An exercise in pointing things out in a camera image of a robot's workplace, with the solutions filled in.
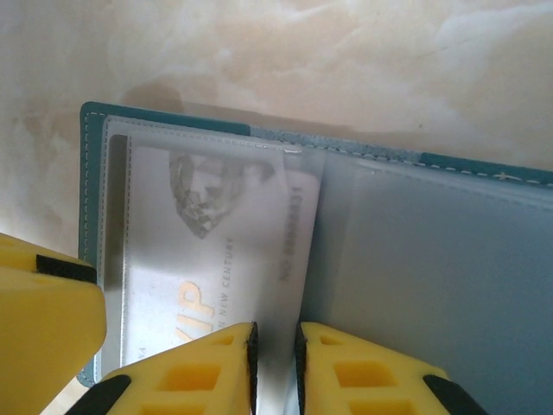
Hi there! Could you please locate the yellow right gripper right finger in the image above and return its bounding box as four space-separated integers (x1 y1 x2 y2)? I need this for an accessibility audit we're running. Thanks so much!
295 321 483 415

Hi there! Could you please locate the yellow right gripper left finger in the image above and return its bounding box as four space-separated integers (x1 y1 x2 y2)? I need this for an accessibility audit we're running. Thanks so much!
64 321 260 415

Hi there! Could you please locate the silver VIP diamond card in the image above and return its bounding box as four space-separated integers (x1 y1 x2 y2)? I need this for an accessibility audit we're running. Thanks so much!
107 133 323 377

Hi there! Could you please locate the blue card holder wallet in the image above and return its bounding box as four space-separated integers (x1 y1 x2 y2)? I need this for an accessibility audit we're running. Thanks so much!
76 101 553 415

